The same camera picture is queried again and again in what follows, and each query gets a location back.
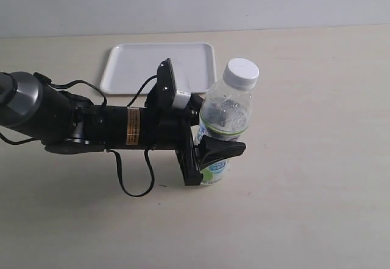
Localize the clear plastic water bottle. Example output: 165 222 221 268
194 74 254 187

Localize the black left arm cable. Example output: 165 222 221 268
106 148 154 197

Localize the white plastic tray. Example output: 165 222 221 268
100 42 216 96

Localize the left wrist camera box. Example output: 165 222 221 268
156 58 191 110

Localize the white bottle cap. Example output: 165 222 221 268
222 58 260 91

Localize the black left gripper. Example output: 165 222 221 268
145 85 246 186

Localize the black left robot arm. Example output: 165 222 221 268
1 67 246 186

